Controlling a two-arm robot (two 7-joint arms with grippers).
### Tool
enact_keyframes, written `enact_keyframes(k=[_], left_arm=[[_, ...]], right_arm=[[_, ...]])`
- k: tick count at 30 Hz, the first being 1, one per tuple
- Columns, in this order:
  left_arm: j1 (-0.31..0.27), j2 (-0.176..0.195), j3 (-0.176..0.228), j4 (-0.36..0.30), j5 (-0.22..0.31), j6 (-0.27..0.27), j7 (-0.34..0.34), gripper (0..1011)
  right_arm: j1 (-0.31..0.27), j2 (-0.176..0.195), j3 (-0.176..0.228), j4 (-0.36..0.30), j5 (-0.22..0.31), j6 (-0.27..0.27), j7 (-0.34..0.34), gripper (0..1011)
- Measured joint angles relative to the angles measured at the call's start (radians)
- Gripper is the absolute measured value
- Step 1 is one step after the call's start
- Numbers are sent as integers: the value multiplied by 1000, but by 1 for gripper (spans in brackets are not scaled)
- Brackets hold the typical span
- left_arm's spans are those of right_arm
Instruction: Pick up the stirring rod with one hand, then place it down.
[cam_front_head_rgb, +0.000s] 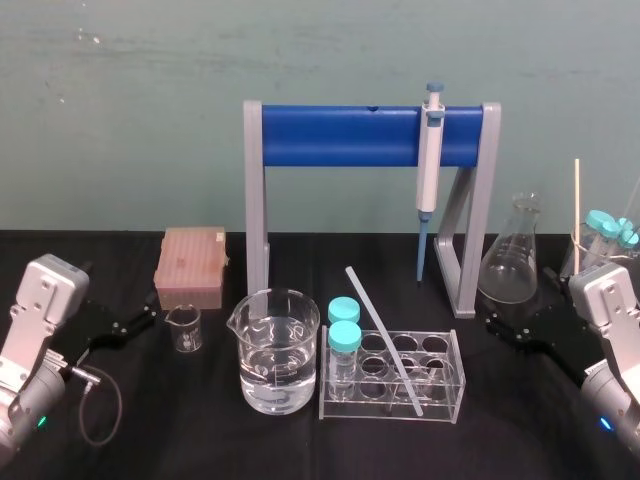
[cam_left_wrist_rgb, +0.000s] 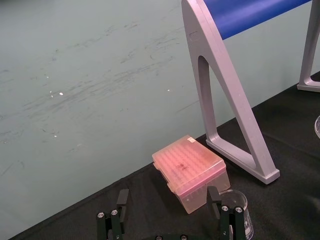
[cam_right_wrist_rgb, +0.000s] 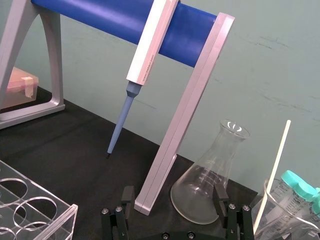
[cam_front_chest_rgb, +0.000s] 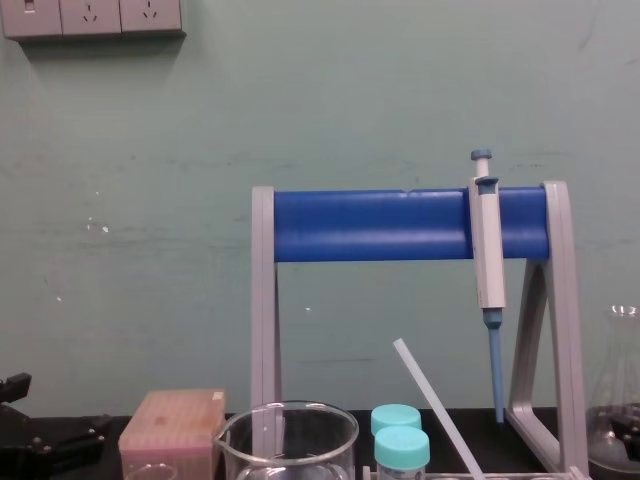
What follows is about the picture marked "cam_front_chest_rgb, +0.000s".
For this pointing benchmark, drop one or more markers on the grey and blue pipette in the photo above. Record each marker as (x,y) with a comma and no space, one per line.
(487,250)

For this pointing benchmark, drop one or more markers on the large clear glass beaker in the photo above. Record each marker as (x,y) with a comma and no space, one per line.
(320,450)

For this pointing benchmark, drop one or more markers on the clear plastic tube rack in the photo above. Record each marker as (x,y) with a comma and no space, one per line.
(500,476)

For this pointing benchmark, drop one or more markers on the clear glass conical flask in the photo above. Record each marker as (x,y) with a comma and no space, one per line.
(617,390)

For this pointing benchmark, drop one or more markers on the pink pipette tip box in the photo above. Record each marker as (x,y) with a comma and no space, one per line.
(170,425)

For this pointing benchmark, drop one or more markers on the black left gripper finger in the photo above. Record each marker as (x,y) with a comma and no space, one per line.
(80,436)
(15,389)

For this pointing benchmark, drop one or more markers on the teal capped sample vial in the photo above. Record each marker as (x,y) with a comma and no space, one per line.
(396,416)
(402,447)

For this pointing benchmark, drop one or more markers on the clear glass stirring rod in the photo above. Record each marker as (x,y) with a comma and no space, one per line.
(430,390)

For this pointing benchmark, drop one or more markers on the white wall socket panel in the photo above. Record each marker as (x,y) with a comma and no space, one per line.
(90,17)

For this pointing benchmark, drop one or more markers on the grey pipette stand, blue bar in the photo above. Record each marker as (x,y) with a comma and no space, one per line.
(380,225)

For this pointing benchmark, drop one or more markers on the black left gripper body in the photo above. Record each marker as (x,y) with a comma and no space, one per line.
(25,462)

